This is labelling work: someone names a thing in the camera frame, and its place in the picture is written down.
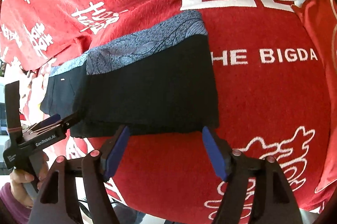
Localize purple left sleeve forearm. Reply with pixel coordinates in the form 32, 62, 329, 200
0, 183, 31, 224

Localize black pants patterned waistband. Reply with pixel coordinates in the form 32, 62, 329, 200
41, 11, 219, 138

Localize red embroidered cushion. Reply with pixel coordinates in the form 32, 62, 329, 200
292, 0, 337, 194

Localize red blanket white characters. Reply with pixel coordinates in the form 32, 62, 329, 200
1, 0, 336, 223

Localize person's left hand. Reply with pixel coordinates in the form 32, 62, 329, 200
10, 152, 49, 208

